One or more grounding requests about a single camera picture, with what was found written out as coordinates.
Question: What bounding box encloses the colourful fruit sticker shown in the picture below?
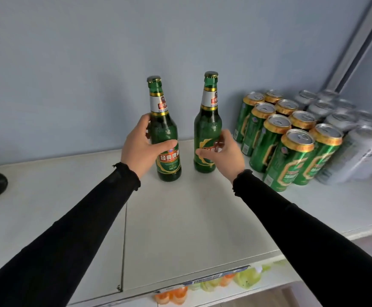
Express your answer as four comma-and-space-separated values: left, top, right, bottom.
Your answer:
153, 259, 289, 306

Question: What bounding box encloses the group of silver beer cans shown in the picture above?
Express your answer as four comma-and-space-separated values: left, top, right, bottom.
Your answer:
293, 89, 372, 185

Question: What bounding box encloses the person's left hand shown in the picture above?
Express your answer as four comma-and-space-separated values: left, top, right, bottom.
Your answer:
121, 113, 178, 180

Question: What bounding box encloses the person's right forearm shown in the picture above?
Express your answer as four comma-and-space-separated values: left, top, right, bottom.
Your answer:
232, 169, 372, 307

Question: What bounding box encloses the group of green beer cans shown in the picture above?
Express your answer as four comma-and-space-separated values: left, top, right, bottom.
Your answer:
233, 89, 344, 193

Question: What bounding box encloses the green glass beer bottle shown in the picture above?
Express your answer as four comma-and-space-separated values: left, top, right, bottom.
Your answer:
194, 71, 223, 174
146, 75, 182, 182

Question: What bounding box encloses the person's right hand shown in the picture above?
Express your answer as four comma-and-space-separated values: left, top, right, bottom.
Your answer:
195, 129, 246, 183

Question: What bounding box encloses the white chest freezer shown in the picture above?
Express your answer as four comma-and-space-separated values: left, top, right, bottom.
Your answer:
0, 139, 372, 307

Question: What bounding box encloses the grey window frame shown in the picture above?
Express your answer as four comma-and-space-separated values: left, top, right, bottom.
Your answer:
322, 0, 372, 94

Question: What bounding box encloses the person's left forearm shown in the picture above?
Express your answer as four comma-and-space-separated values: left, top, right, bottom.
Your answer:
0, 162, 141, 307

